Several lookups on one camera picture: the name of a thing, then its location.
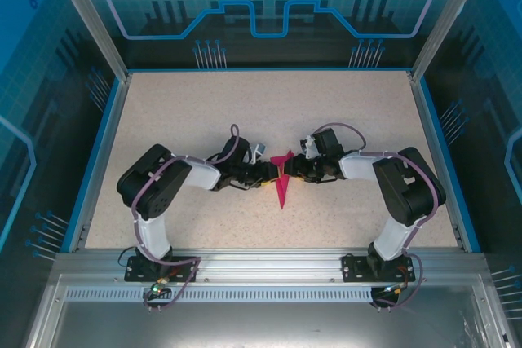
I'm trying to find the pink paper sheet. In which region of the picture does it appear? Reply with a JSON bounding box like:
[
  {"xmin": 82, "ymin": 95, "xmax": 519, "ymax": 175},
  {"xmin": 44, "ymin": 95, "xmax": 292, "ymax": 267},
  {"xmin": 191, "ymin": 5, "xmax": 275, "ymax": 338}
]
[{"xmin": 269, "ymin": 148, "xmax": 295, "ymax": 210}]

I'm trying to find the grey metal sheet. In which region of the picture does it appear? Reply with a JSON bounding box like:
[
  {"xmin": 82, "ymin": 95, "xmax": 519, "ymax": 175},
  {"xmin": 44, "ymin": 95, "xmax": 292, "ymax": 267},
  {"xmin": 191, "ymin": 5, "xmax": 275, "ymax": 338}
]
[{"xmin": 24, "ymin": 274, "xmax": 511, "ymax": 348}]

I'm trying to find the aluminium mounting beam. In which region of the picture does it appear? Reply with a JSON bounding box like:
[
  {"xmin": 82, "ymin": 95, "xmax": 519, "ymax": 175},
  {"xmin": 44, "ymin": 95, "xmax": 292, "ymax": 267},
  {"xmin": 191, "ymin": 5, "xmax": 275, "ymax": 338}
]
[{"xmin": 52, "ymin": 248, "xmax": 490, "ymax": 284}]

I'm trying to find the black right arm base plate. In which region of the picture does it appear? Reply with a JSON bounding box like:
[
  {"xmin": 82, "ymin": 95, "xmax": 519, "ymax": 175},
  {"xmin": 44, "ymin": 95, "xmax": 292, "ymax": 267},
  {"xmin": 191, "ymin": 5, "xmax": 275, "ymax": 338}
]
[{"xmin": 341, "ymin": 253, "xmax": 417, "ymax": 284}]

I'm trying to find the slotted grey cable duct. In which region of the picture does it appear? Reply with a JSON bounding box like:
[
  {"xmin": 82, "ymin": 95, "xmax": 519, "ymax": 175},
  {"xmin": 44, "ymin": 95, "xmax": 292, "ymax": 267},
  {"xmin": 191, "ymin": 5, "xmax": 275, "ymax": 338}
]
[{"xmin": 63, "ymin": 287, "xmax": 378, "ymax": 304}]

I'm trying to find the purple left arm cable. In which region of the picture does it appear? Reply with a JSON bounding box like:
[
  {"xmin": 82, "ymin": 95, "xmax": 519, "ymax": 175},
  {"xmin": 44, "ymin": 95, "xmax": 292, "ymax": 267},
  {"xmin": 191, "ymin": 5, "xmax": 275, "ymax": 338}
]
[{"xmin": 130, "ymin": 123, "xmax": 241, "ymax": 309}]

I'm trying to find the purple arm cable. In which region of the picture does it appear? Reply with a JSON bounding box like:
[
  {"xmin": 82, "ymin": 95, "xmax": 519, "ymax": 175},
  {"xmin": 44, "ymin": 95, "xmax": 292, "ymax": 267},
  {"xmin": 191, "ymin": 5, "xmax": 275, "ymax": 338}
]
[
  {"xmin": 312, "ymin": 121, "xmax": 449, "ymax": 311},
  {"xmin": 130, "ymin": 123, "xmax": 241, "ymax": 309}
]

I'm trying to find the cable connector with green light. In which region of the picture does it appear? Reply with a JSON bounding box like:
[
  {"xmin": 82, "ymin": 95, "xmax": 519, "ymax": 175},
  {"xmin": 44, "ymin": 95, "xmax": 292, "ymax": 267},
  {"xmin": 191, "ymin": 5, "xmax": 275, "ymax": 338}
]
[
  {"xmin": 381, "ymin": 282, "xmax": 409, "ymax": 297},
  {"xmin": 149, "ymin": 276, "xmax": 170, "ymax": 297}
]

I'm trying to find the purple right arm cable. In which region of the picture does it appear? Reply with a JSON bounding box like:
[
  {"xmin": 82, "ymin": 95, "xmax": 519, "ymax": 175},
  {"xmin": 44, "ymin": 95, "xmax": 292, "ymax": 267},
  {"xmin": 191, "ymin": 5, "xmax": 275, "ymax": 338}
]
[{"xmin": 312, "ymin": 121, "xmax": 449, "ymax": 311}]

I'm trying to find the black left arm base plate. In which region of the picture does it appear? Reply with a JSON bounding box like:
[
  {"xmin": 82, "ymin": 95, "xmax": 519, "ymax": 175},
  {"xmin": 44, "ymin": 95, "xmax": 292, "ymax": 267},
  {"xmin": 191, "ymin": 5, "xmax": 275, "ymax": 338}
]
[{"xmin": 123, "ymin": 253, "xmax": 201, "ymax": 284}]

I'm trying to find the thin black cable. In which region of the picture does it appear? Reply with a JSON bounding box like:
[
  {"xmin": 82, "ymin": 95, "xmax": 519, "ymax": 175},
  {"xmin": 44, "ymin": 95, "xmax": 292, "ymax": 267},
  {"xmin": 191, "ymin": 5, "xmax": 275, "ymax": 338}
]
[{"xmin": 117, "ymin": 246, "xmax": 138, "ymax": 270}]

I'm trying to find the aluminium frame post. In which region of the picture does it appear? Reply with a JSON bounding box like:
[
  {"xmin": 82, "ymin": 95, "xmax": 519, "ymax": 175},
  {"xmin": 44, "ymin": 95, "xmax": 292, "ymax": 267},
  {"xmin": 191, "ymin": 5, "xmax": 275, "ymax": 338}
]
[
  {"xmin": 409, "ymin": 0, "xmax": 479, "ymax": 82},
  {"xmin": 44, "ymin": 0, "xmax": 132, "ymax": 82}
]

